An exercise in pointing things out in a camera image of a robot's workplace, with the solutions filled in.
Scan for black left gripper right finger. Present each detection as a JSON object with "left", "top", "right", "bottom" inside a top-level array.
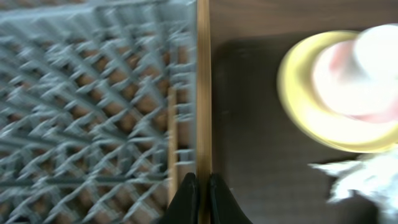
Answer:
[{"left": 208, "top": 174, "right": 252, "bottom": 224}]

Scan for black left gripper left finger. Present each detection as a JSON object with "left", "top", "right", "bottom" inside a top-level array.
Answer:
[{"left": 158, "top": 172, "right": 200, "bottom": 224}]

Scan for wooden chopstick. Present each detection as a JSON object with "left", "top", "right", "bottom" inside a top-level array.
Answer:
[
  {"left": 196, "top": 0, "right": 212, "bottom": 224},
  {"left": 167, "top": 87, "right": 178, "bottom": 205}
]

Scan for pink bowl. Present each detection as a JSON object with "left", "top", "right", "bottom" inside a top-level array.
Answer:
[{"left": 312, "top": 40, "right": 397, "bottom": 123}]

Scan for white cup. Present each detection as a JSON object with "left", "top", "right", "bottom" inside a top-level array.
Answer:
[{"left": 353, "top": 24, "right": 397, "bottom": 81}]

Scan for grey plastic dishwasher rack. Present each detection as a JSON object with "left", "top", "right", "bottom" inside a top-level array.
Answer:
[{"left": 1, "top": 1, "right": 197, "bottom": 223}]

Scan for dark brown serving tray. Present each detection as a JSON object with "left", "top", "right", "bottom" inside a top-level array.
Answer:
[{"left": 213, "top": 32, "right": 379, "bottom": 223}]

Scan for yellow plate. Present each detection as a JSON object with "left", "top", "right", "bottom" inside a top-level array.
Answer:
[{"left": 277, "top": 30, "right": 397, "bottom": 153}]

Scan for crumpled white tissue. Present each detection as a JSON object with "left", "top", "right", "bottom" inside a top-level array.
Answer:
[{"left": 309, "top": 148, "right": 397, "bottom": 223}]

